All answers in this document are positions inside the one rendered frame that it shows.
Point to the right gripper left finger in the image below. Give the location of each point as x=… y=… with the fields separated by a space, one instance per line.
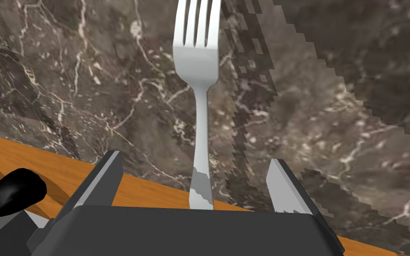
x=100 y=181

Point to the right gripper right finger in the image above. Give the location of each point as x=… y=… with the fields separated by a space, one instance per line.
x=286 y=192

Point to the black rounded knob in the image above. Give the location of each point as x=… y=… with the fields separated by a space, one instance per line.
x=16 y=193

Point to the silver fork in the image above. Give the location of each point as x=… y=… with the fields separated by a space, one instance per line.
x=198 y=64

